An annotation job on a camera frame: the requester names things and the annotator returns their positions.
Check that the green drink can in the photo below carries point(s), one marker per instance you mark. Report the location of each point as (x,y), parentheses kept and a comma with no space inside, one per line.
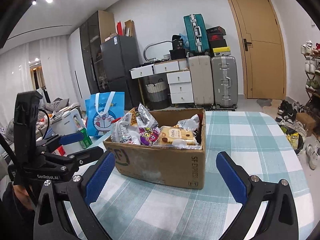
(85,138)

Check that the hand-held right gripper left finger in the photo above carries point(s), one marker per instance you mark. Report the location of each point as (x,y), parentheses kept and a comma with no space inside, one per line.
(100,177)

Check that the silver suitcase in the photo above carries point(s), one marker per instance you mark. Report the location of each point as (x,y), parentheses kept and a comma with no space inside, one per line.
(225,82)

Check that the clear orange bread packet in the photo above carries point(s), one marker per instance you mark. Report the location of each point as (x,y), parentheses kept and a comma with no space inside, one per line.
(176,135)

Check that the dark glass cabinet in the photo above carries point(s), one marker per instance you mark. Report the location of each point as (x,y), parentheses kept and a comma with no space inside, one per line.
(90,55)

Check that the white appliance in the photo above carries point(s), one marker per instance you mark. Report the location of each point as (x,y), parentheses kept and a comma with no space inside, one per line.
(67,123)

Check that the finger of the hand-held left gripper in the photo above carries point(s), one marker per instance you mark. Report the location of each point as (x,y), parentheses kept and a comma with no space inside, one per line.
(90,153)
(72,137)

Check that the woven laundry basket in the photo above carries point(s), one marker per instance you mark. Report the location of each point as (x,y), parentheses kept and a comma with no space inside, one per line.
(156,95)

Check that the red triangular snack bag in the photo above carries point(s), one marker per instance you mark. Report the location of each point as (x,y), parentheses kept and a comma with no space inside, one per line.
(199,118)

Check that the blue cartoon tote bag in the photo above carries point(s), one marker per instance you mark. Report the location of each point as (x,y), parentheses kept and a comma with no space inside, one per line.
(105,117)

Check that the person's left forearm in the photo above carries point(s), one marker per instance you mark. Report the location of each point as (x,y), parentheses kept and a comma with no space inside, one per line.
(12,220)

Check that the teal suitcase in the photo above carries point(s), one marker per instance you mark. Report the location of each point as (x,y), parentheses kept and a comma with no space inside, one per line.
(196,33)

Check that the yellow black shoe box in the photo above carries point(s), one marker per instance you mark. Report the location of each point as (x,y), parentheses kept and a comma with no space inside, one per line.
(221,51)

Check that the wooden door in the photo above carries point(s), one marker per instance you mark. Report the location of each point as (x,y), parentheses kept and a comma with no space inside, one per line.
(260,50)

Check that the tall red box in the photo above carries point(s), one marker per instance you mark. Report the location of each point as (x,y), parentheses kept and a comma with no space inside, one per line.
(120,28)

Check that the white drawer dresser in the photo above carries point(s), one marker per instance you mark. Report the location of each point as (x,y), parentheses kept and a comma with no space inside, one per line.
(180,85)

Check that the small cardboard box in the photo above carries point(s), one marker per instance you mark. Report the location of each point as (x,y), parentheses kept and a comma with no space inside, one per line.
(306,123)

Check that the open brown carton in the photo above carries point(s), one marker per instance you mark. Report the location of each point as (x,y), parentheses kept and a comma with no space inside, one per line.
(130,28)

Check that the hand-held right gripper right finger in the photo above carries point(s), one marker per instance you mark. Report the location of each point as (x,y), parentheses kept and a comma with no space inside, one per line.
(231,177)

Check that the red white box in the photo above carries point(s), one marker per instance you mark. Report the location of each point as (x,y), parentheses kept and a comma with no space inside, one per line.
(60,151)

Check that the wooden shoe rack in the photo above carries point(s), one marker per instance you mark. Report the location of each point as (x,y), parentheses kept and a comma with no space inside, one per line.
(313,80)

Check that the grey refrigerator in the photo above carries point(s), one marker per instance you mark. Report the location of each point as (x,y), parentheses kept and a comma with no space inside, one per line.
(120,65)

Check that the person's left hand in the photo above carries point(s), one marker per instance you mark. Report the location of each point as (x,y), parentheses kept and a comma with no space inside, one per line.
(23,196)

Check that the black shoe box red logo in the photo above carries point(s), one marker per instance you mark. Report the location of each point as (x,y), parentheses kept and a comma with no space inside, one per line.
(217,37)

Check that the black trash bag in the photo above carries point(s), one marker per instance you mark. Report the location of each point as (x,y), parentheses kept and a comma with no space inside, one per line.
(292,138)

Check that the brown cardboard box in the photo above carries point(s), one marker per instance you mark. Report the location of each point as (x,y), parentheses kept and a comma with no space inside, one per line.
(155,162)

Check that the purple cartoon snack bag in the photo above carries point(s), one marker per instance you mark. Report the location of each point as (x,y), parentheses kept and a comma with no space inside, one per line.
(150,136)

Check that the metal loop frame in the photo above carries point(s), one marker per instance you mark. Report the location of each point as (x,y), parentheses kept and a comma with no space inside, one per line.
(147,48)

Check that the white sneaker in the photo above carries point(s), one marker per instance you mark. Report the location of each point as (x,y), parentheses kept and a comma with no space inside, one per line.
(312,155)

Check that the beige suitcase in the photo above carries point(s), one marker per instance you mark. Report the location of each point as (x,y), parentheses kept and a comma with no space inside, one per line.
(201,82)

